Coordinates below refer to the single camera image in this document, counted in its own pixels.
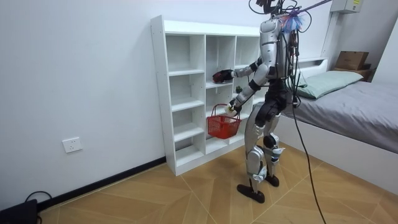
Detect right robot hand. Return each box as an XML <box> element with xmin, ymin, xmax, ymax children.
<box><xmin>217</xmin><ymin>68</ymin><xmax>236</xmax><ymax>83</ymax></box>

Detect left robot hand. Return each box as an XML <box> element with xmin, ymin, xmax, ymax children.
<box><xmin>227</xmin><ymin>98</ymin><xmax>243</xmax><ymax>118</ymax></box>

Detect red plastic basket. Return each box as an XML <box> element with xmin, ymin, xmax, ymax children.
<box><xmin>206</xmin><ymin>103</ymin><xmax>243</xmax><ymax>140</ymax></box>

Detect robot legs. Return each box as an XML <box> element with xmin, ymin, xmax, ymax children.
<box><xmin>236</xmin><ymin>83</ymin><xmax>292</xmax><ymax>205</ymax></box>

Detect robot body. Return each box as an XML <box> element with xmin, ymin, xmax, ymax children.
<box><xmin>256</xmin><ymin>0</ymin><xmax>305</xmax><ymax>94</ymax></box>

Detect white shelf unit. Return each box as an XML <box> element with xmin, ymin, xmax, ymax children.
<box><xmin>150</xmin><ymin>14</ymin><xmax>265</xmax><ymax>177</ymax></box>

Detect pale green pillow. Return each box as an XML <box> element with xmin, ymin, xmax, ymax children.
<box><xmin>294</xmin><ymin>70</ymin><xmax>364</xmax><ymax>100</ymax></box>

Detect grey bed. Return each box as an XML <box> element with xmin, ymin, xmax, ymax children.
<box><xmin>253</xmin><ymin>57</ymin><xmax>398</xmax><ymax>195</ymax></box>

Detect brown cardboard box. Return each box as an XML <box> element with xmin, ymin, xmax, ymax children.
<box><xmin>335</xmin><ymin>50</ymin><xmax>369</xmax><ymax>71</ymax></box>

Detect wooden nightstand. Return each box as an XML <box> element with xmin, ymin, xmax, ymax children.
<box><xmin>334</xmin><ymin>67</ymin><xmax>376</xmax><ymax>82</ymax></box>

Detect black box device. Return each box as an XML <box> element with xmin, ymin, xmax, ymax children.
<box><xmin>0</xmin><ymin>198</ymin><xmax>39</xmax><ymax>224</ymax></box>

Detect cable bundle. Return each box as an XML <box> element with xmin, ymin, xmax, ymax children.
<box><xmin>248</xmin><ymin>0</ymin><xmax>333</xmax><ymax>34</ymax></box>

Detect long black cable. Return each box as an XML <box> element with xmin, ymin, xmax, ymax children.
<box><xmin>290</xmin><ymin>102</ymin><xmax>327</xmax><ymax>224</ymax></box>

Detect white cable conduit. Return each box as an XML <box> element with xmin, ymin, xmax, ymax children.
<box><xmin>320</xmin><ymin>11</ymin><xmax>340</xmax><ymax>62</ymax></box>

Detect white wall electrical box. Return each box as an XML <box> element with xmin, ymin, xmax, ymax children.
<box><xmin>330</xmin><ymin>0</ymin><xmax>364</xmax><ymax>14</ymax></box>

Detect white wall socket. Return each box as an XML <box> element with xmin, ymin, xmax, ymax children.
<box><xmin>62</xmin><ymin>137</ymin><xmax>83</xmax><ymax>154</ymax></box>

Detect thin black power cable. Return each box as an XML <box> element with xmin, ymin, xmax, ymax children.
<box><xmin>24</xmin><ymin>190</ymin><xmax>53</xmax><ymax>224</ymax></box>

